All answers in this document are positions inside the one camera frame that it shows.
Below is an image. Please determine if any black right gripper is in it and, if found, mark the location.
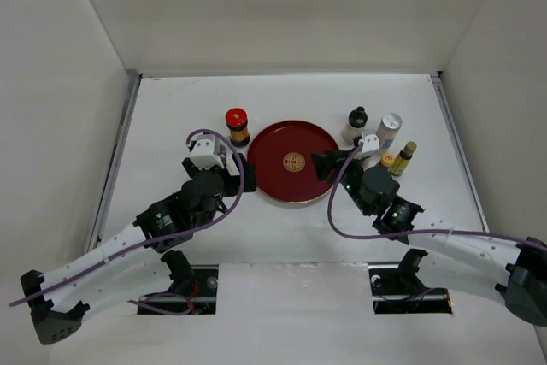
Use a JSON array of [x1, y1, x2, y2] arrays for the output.
[[310, 147, 373, 216]]

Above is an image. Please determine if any red lid sauce jar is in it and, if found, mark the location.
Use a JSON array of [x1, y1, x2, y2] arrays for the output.
[[225, 108, 250, 147]]

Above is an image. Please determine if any black cap white bottle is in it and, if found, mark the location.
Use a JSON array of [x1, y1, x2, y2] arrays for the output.
[[342, 106, 368, 144]]

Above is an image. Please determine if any yellow cap sauce bottle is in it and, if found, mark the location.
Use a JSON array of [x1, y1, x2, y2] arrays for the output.
[[377, 152, 395, 169]]

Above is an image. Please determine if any yellow label brown bottle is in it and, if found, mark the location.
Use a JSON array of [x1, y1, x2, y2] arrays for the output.
[[390, 141, 417, 177]]

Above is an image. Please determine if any white cylindrical shaker bottle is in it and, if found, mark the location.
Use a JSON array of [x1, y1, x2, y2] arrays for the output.
[[376, 112, 403, 151]]

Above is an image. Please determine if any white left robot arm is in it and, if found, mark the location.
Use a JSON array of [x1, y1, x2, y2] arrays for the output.
[[20, 153, 256, 345]]

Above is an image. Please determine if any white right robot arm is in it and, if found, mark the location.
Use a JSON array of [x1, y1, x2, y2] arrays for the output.
[[311, 150, 546, 327]]

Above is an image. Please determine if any round red lacquer tray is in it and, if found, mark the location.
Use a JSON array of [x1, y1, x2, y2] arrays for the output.
[[247, 120, 338, 203]]

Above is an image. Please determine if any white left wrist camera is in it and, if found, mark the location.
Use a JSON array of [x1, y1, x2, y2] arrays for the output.
[[189, 134, 227, 170]]

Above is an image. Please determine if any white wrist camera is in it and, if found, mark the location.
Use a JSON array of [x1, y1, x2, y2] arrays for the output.
[[189, 134, 227, 170], [356, 129, 379, 159]]

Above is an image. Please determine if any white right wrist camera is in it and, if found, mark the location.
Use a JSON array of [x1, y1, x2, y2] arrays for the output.
[[356, 129, 379, 159]]

